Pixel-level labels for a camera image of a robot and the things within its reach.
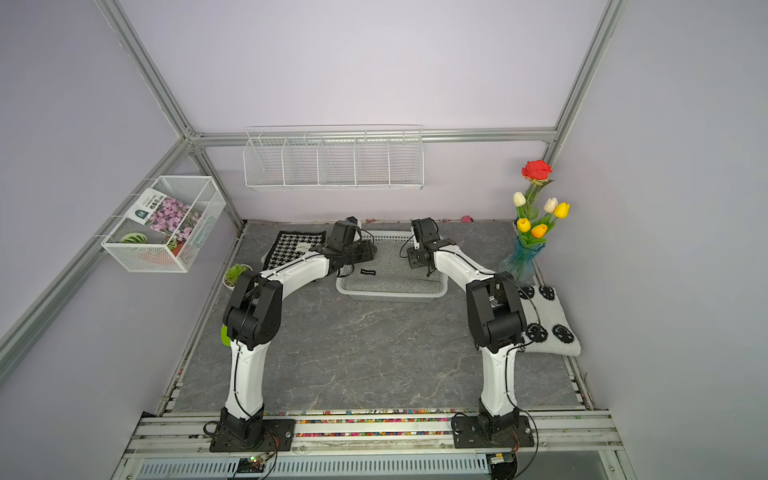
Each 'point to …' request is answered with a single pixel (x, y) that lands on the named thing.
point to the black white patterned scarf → (548, 329)
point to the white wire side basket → (140, 248)
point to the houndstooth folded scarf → (289, 244)
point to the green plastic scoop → (225, 340)
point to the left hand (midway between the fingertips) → (375, 249)
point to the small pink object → (466, 219)
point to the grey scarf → (389, 272)
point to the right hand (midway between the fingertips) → (419, 252)
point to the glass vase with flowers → (532, 225)
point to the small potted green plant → (232, 273)
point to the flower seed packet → (166, 214)
